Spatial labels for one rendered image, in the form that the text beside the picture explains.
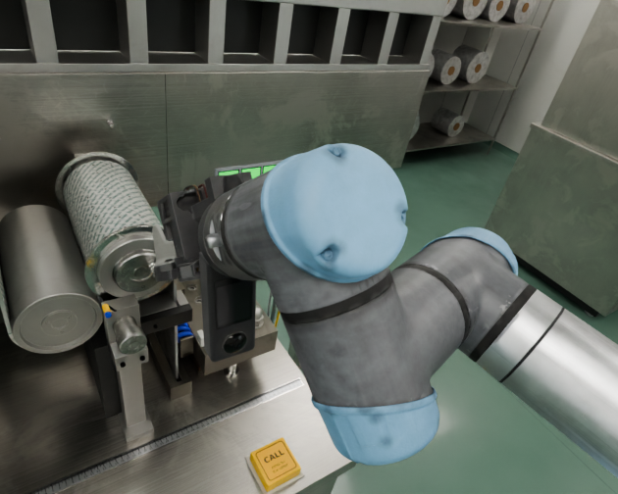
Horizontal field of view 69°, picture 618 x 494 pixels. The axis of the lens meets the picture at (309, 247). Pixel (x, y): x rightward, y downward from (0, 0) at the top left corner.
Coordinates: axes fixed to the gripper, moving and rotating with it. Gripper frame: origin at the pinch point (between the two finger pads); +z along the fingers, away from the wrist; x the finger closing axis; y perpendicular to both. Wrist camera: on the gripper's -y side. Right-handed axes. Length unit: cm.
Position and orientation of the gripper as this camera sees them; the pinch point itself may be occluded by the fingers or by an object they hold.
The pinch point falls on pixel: (183, 268)
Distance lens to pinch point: 55.5
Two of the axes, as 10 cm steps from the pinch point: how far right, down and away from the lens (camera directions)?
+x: -8.3, 2.1, -5.2
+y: -2.1, -9.8, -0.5
